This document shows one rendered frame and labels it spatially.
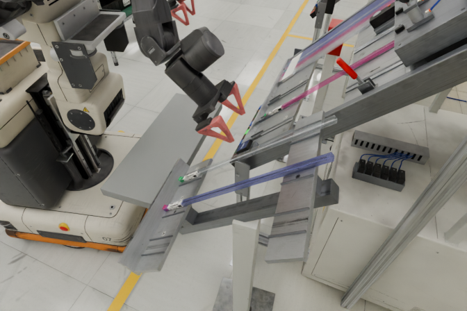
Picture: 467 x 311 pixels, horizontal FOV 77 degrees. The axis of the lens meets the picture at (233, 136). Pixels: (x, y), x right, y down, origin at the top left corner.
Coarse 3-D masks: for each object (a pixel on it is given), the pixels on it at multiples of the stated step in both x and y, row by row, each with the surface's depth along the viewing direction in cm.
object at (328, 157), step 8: (304, 160) 54; (312, 160) 52; (320, 160) 51; (328, 160) 50; (288, 168) 55; (296, 168) 54; (304, 168) 53; (256, 176) 61; (264, 176) 59; (272, 176) 57; (280, 176) 57; (232, 184) 65; (240, 184) 63; (248, 184) 61; (256, 184) 60; (208, 192) 70; (216, 192) 67; (224, 192) 66; (184, 200) 76; (192, 200) 73; (200, 200) 71
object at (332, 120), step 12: (324, 120) 58; (336, 120) 57; (300, 132) 61; (312, 132) 60; (264, 144) 68; (276, 144) 66; (240, 156) 72; (204, 168) 82; (216, 168) 78; (180, 180) 88
